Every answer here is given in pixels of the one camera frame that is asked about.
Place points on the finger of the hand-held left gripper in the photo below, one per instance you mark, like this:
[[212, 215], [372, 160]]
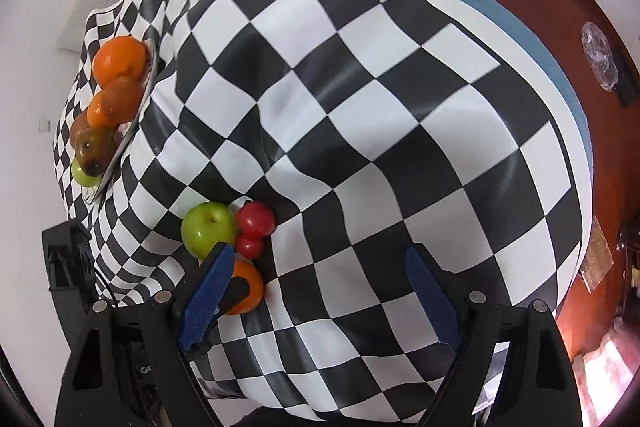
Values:
[[241, 289]]

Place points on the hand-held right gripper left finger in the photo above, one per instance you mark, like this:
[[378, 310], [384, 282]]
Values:
[[207, 297]]

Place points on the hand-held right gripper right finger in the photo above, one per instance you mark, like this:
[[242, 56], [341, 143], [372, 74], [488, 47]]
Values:
[[432, 297]]

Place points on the red cherry tomato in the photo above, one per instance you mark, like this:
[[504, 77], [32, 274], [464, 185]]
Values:
[[255, 219], [249, 247]]

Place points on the large green apple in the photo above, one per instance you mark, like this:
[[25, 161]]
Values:
[[207, 229]]

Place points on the small green apple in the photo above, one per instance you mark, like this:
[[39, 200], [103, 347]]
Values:
[[84, 177]]

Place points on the red apple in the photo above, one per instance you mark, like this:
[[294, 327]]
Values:
[[79, 129], [95, 152]]

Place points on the floral oval tray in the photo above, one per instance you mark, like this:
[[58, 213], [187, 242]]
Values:
[[131, 127]]

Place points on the dark orange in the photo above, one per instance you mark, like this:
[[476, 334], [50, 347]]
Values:
[[125, 99]]

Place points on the large orange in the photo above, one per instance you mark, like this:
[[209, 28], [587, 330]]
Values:
[[120, 62]]

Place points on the person's dark clothed legs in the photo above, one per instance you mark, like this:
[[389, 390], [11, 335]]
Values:
[[280, 421]]

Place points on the tan textured board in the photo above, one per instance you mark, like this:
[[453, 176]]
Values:
[[597, 257]]

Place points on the black white checkered cloth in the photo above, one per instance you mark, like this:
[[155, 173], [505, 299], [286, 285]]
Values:
[[350, 107]]

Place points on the black flat object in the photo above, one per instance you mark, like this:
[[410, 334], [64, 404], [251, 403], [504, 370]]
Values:
[[631, 89]]

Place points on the clear plastic bag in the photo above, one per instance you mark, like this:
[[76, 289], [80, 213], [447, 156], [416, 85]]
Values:
[[600, 54]]

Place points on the blue bed sheet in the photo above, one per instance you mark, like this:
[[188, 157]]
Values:
[[500, 7]]

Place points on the white wall socket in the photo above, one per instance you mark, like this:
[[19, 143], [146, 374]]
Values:
[[45, 125]]

